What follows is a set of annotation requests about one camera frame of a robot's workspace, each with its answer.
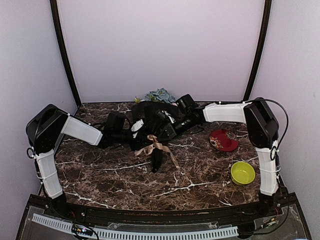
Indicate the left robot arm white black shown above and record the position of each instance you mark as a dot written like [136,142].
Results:
[46,131]

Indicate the blue hydrangea flower stem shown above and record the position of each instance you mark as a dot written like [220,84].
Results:
[160,95]

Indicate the black wrapping paper sheet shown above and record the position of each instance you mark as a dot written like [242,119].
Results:
[146,110]

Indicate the lime green bowl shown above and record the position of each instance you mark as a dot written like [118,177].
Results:
[242,173]

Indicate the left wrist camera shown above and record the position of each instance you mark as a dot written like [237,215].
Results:
[136,127]

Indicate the beige satin ribbon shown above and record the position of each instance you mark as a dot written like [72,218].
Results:
[149,149]

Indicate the red floral plate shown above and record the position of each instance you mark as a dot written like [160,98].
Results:
[223,140]

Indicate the right black frame post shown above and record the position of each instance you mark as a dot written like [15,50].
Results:
[259,49]

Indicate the grey slotted cable duct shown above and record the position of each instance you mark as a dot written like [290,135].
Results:
[84,233]

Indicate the white pink flower bunch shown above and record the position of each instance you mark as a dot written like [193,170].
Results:
[137,100]

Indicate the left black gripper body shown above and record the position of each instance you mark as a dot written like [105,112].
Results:
[135,146]

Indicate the black front table rail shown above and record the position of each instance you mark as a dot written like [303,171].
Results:
[98,215]

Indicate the left black frame post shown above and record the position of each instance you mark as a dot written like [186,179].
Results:
[63,52]

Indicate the black frame post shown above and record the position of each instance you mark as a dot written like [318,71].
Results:
[259,49]
[63,52]

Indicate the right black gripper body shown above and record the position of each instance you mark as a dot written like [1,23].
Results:
[171,129]

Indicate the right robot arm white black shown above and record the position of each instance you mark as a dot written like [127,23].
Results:
[262,128]

